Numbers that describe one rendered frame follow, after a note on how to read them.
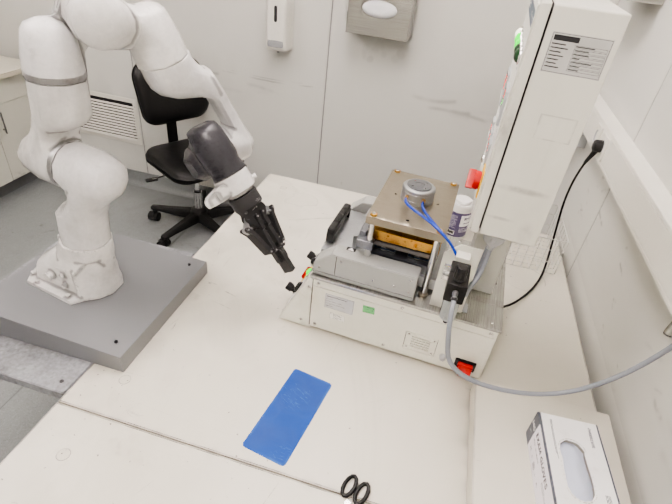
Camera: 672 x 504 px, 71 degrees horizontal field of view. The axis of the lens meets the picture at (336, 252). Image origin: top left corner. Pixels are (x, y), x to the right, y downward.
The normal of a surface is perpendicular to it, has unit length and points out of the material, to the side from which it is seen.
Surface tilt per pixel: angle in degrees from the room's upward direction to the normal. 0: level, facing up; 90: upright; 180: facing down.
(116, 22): 88
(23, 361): 0
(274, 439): 0
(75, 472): 0
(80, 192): 96
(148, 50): 96
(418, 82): 90
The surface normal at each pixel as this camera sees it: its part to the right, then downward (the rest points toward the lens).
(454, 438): 0.10, -0.81
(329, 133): -0.26, 0.54
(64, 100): 0.52, 0.56
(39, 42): 0.07, 0.43
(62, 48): 0.76, 0.33
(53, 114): 0.15, 0.63
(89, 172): -0.05, -0.06
